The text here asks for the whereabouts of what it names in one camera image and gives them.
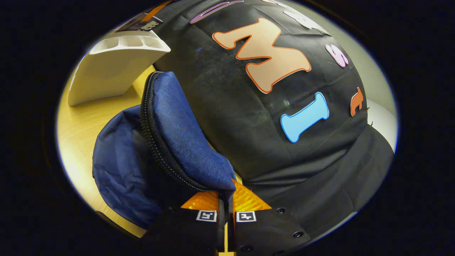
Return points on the black book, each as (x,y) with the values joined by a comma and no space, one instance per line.
(142,25)

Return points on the white bookshelf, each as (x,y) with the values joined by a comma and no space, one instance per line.
(113,67)

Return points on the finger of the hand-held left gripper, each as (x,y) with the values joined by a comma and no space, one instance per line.
(156,10)

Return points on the blue schoolbag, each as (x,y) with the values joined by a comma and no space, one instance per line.
(177,124)

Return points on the black backdrop cloth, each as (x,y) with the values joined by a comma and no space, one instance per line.
(231,117)

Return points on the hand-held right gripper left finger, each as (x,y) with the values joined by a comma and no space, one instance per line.
(192,231)

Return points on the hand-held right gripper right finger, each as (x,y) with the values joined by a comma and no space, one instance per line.
(263,231)

